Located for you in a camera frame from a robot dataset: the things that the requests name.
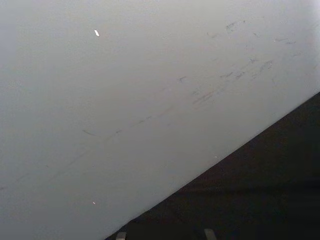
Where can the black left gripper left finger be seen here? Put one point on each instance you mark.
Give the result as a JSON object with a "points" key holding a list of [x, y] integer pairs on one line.
{"points": [[121, 235]]}

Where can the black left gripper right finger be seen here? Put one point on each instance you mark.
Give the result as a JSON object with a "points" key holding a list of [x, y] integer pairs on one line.
{"points": [[209, 234]]}

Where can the black table cloth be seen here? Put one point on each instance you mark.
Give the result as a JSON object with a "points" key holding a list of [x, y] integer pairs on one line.
{"points": [[250, 187]]}

